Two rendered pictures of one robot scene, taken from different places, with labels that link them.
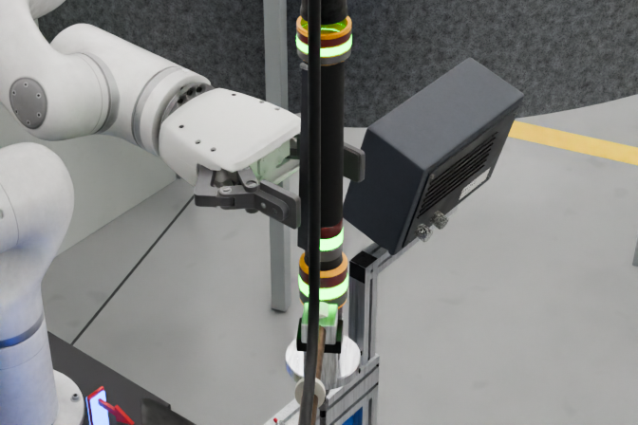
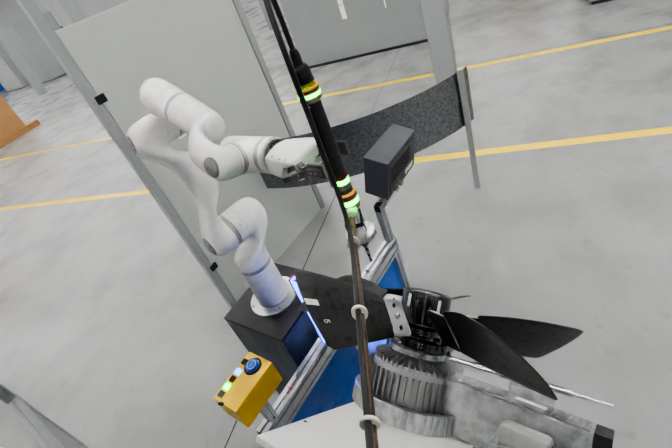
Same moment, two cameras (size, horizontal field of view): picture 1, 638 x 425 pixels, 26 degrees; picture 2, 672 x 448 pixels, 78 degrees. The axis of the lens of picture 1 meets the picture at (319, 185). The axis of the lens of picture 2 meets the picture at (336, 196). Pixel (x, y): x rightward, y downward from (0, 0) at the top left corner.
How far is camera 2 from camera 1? 0.37 m
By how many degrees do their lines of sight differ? 6
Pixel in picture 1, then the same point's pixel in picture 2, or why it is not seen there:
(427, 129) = (384, 151)
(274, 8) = not seen: hidden behind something
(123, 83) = (247, 149)
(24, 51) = (203, 148)
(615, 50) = (445, 118)
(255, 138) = (301, 150)
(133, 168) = (305, 209)
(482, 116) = (402, 141)
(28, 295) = (261, 251)
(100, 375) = not seen: hidden behind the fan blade
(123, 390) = not seen: hidden behind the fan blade
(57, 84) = (219, 156)
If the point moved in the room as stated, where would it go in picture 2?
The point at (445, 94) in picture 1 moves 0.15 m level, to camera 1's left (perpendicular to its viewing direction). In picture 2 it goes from (387, 138) to (352, 150)
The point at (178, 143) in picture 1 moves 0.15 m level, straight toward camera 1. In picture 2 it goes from (272, 163) to (279, 199)
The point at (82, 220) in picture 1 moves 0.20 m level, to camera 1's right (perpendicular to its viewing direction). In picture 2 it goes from (294, 231) to (317, 223)
